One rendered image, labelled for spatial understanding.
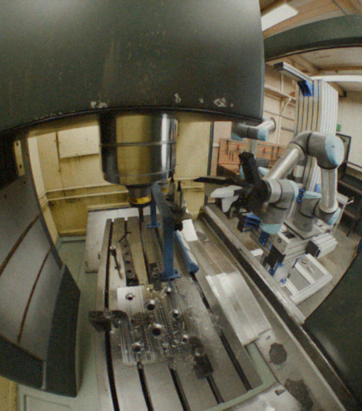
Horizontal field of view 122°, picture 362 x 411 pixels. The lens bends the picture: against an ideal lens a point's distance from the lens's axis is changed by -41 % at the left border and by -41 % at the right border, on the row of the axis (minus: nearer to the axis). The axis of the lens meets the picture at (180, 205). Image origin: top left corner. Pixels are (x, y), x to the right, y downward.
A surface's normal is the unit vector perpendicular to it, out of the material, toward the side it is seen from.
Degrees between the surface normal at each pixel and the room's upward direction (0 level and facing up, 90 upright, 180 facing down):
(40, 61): 90
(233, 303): 8
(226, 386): 0
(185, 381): 0
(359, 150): 90
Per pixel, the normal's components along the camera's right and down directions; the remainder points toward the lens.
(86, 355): 0.04, -0.90
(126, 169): 0.02, 0.44
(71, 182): 0.28, 0.43
